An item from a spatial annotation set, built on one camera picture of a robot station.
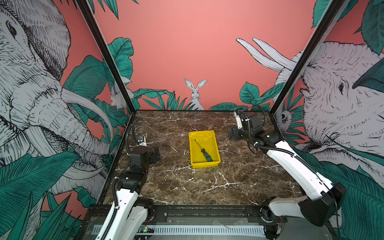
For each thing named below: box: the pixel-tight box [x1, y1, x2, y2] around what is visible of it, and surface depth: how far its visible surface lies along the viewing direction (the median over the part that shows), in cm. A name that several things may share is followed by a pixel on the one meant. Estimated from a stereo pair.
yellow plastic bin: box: [195, 130, 221, 168], surface depth 100 cm
